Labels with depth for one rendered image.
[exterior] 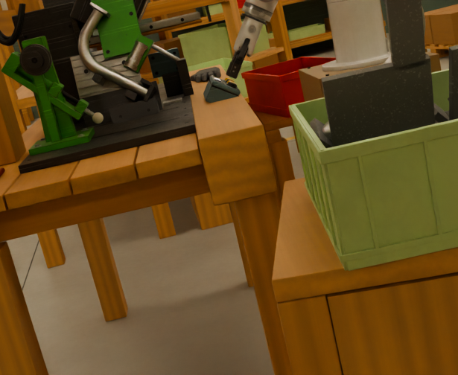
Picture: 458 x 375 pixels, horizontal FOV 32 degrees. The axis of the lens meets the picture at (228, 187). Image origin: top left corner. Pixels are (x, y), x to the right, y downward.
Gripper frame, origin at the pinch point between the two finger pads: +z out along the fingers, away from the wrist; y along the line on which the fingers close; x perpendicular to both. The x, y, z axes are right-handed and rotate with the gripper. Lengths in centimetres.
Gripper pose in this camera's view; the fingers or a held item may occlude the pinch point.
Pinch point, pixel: (233, 70)
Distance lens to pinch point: 223.6
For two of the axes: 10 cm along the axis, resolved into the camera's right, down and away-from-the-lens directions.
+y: -0.7, -2.4, 9.7
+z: -3.8, 9.0, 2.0
